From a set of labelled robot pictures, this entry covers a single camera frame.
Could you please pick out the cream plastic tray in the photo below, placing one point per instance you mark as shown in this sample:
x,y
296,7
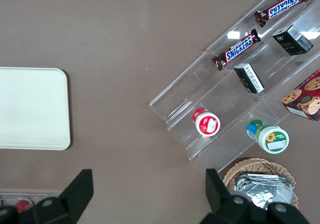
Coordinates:
x,y
32,108

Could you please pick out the clear acrylic stepped shelf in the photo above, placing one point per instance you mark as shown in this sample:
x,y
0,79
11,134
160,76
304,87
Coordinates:
x,y
215,88

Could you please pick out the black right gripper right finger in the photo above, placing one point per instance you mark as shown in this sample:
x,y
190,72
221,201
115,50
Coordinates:
x,y
220,199

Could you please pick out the small dark green box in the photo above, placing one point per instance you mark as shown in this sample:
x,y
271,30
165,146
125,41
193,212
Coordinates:
x,y
291,39
250,78

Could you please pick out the light wicker basket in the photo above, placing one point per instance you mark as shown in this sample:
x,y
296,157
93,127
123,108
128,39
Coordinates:
x,y
250,165

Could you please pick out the clear acrylic bottle rack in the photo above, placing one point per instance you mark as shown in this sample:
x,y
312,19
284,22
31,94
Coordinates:
x,y
37,192

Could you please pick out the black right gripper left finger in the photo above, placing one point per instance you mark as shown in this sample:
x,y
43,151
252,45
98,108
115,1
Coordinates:
x,y
75,196

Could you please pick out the green lid sunflower cup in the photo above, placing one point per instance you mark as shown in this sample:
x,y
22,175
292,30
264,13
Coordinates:
x,y
272,138

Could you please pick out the red chocolate chip cookie box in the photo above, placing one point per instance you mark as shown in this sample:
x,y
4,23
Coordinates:
x,y
303,96

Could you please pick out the red lid white cup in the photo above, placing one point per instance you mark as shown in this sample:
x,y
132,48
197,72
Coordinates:
x,y
207,123

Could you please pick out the Snickers chocolate bar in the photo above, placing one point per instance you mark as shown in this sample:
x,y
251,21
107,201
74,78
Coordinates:
x,y
283,6
237,49

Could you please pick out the red soda bottle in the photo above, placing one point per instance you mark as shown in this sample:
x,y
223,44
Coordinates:
x,y
23,205

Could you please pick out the silver foil container stack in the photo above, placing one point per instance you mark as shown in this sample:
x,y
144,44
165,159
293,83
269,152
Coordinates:
x,y
262,189

